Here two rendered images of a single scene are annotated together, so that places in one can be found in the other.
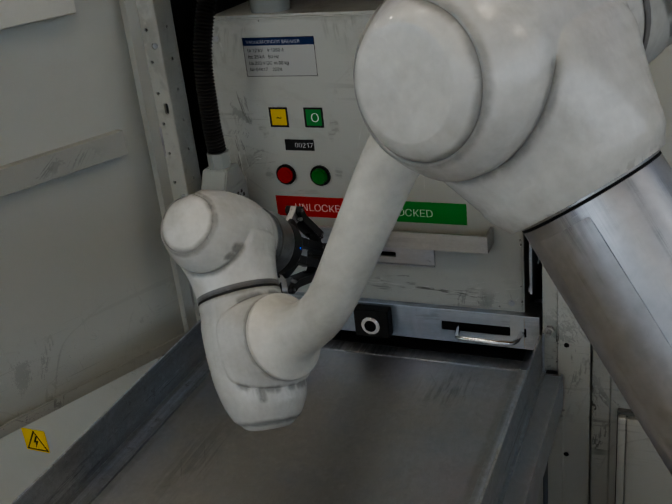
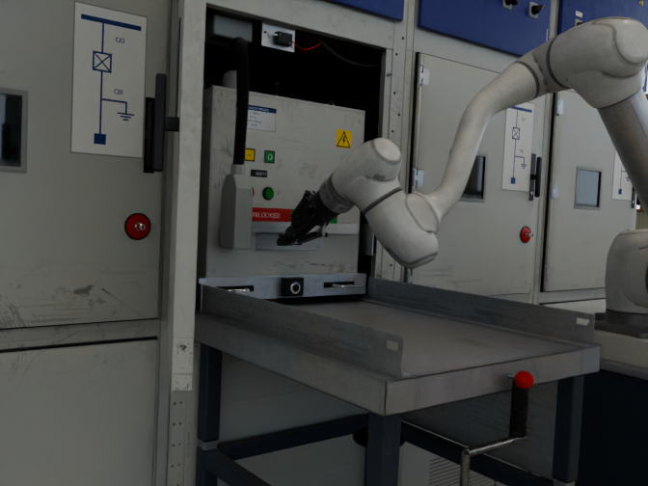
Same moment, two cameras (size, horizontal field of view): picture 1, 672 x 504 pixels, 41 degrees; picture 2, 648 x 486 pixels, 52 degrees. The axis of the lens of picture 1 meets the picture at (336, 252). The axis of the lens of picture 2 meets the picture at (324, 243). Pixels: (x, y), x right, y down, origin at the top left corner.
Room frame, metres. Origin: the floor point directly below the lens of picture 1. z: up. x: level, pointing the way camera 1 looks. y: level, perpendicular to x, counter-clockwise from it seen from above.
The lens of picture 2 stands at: (0.41, 1.46, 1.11)
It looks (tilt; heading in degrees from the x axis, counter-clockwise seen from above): 3 degrees down; 298
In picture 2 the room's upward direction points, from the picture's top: 3 degrees clockwise
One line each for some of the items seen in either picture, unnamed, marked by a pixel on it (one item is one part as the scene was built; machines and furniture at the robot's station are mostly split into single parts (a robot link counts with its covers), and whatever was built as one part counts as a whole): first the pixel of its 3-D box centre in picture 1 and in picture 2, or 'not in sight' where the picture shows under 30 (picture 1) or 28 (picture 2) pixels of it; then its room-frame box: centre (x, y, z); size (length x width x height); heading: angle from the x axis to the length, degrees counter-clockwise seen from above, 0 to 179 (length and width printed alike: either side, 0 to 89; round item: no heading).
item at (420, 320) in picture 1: (380, 311); (284, 285); (1.33, -0.06, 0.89); 0.54 x 0.05 x 0.06; 66
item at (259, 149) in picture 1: (363, 172); (292, 191); (1.31, -0.06, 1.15); 0.48 x 0.01 x 0.48; 66
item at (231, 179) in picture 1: (229, 217); (235, 211); (1.34, 0.16, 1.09); 0.08 x 0.05 x 0.17; 156
